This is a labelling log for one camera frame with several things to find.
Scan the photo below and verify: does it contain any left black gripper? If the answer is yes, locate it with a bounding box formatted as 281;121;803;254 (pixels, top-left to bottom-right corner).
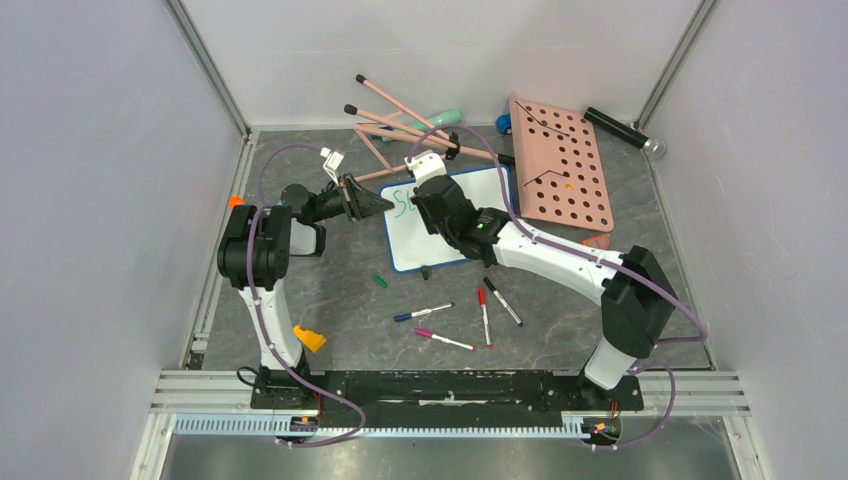
310;173;394;223

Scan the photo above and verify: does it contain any blue framed whiteboard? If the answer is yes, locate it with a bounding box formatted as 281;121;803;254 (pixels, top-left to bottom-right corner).
378;166;512;273

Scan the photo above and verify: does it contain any green marker cap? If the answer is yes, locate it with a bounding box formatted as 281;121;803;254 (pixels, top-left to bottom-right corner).
372;275;388;288

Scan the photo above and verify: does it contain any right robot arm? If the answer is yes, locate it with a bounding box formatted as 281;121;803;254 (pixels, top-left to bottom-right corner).
412;175;677;408

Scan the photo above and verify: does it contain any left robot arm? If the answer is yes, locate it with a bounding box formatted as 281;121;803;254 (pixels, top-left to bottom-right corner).
216;174;394;408

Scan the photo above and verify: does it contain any red whiteboard marker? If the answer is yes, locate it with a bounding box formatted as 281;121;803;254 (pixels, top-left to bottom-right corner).
477;287;493;349

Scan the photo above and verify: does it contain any black whiteboard marker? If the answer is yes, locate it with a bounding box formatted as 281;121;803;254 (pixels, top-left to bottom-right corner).
483;276;524;327

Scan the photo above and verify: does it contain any blue whiteboard marker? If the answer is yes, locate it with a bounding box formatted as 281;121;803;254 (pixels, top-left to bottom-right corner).
392;302;455;323

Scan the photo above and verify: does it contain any pink whiteboard marker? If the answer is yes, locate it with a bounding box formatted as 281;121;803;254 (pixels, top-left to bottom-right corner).
414;328;477;351

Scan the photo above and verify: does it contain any pink folding tripod stand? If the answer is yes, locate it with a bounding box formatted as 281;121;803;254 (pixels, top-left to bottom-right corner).
344;73;489;181

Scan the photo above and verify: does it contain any mint green bottle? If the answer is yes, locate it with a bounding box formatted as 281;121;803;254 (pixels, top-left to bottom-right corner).
372;109;463;142

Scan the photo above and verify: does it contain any blue toy car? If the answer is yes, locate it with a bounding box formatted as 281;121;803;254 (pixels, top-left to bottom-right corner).
495;114;512;136

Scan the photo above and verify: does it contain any pink perforated board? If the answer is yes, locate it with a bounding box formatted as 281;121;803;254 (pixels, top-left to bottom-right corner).
508;94;615;233

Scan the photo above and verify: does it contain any orange clip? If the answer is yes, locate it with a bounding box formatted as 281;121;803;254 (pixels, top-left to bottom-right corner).
228;196;246;209

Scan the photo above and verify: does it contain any yellow plastic wedge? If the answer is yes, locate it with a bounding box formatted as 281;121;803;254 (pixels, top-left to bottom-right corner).
293;325;327;353

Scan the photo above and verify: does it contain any orange tape roll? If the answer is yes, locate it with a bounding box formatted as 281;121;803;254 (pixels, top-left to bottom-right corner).
582;233;611;250

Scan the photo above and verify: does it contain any black flashlight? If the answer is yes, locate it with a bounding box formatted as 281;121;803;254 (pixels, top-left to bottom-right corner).
584;107;666;158

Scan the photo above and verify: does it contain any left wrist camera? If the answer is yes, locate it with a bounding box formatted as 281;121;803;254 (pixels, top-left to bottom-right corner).
320;147;344;186

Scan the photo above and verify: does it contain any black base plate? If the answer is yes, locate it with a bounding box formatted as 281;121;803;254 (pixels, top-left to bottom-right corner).
250;368;644;429

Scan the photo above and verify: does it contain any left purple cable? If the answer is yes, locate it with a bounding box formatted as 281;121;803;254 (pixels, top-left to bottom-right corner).
245;144;367;450

